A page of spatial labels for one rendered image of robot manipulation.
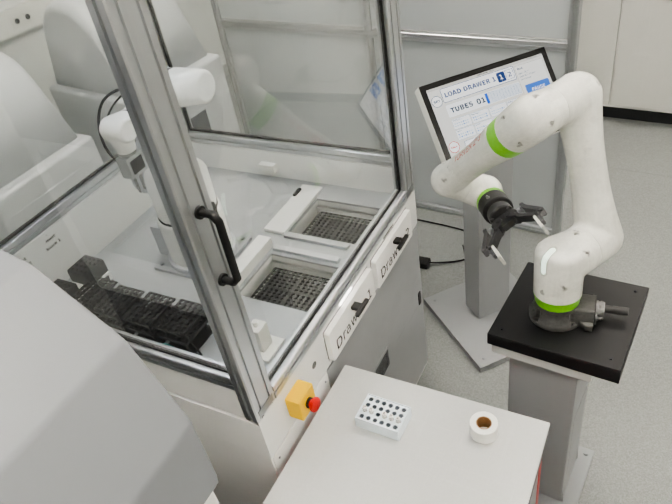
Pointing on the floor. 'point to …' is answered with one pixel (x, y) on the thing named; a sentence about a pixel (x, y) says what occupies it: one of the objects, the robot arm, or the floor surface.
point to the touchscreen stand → (478, 285)
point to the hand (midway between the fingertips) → (522, 244)
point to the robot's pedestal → (575, 459)
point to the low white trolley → (410, 452)
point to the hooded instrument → (85, 408)
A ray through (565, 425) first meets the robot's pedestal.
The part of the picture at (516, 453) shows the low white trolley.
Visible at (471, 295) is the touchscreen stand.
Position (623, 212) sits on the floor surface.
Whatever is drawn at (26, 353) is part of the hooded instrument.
